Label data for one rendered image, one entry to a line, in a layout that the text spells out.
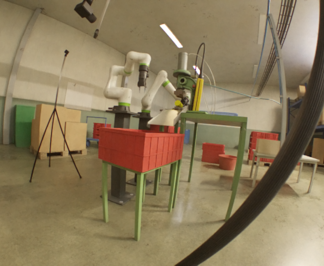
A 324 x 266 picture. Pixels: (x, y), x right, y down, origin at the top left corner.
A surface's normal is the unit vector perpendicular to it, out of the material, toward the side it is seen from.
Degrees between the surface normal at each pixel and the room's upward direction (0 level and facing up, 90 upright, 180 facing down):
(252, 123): 90
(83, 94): 90
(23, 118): 94
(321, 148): 90
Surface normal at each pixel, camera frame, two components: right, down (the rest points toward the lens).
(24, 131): 0.86, 0.17
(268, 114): -0.47, -0.02
